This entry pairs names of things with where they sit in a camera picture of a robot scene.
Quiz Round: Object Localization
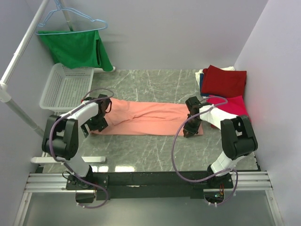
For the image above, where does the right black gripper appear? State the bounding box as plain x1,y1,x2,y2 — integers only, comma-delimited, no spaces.
183,114,202,137

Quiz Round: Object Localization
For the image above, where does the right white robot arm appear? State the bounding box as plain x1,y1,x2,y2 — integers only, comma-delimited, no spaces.
183,97,258,188

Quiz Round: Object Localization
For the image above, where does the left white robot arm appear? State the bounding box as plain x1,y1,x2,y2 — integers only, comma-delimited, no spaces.
42,94,112,189

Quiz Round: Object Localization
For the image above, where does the magenta folded shirt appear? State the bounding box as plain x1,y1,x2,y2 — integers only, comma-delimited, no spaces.
202,95,249,129

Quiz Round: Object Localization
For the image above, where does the white plastic laundry basket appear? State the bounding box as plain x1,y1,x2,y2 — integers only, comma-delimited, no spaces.
40,63,94,113

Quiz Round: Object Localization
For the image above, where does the dark red folded shirt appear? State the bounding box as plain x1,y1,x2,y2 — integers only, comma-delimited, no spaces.
202,65,247,98

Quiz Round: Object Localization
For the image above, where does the blue folded shirt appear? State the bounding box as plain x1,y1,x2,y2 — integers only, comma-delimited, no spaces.
199,73,209,97

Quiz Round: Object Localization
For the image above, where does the green hanging t shirt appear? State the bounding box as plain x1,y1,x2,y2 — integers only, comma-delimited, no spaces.
38,31,113,72

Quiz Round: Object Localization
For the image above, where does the aluminium rail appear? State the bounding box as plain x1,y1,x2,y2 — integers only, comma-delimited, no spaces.
24,171,273,193

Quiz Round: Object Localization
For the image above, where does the white clothes rack frame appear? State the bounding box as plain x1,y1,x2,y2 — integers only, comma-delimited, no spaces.
0,0,116,164

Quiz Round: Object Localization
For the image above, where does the light blue wire hanger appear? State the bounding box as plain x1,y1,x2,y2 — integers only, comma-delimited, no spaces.
34,0,108,36

